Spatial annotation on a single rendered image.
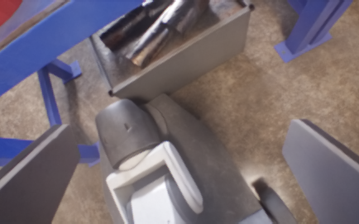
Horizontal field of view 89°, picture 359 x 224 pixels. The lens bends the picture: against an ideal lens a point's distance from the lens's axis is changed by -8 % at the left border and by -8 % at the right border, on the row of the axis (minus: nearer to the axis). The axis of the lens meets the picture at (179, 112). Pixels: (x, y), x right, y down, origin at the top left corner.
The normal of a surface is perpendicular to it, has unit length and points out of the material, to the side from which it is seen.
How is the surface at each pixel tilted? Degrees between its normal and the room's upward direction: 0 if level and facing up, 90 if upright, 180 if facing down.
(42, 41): 90
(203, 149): 0
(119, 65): 0
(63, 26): 90
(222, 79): 0
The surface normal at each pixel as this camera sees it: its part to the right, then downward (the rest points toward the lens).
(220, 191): -0.21, -0.21
